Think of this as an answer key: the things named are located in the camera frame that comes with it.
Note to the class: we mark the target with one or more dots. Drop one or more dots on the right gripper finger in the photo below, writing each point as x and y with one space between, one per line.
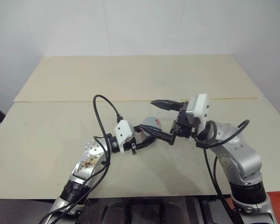
164 104
162 136

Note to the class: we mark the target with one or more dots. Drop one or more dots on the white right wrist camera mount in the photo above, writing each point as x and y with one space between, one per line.
200 107

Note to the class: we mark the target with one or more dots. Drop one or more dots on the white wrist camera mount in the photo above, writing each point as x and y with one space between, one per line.
121 133
200 107

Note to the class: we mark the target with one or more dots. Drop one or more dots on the clear jar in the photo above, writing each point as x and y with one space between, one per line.
147 137

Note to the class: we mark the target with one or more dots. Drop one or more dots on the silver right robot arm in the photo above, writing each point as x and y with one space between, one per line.
245 156

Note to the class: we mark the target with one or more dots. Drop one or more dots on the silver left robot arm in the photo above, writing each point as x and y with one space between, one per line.
93 149

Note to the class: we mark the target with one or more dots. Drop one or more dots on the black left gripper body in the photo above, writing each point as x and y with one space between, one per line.
133 142

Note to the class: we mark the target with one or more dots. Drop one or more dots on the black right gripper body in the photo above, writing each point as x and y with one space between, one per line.
182 126

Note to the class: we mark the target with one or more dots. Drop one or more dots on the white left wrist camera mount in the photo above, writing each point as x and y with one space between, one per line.
121 133

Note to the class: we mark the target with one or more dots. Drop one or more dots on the grey jar lid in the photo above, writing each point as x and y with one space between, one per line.
152 123

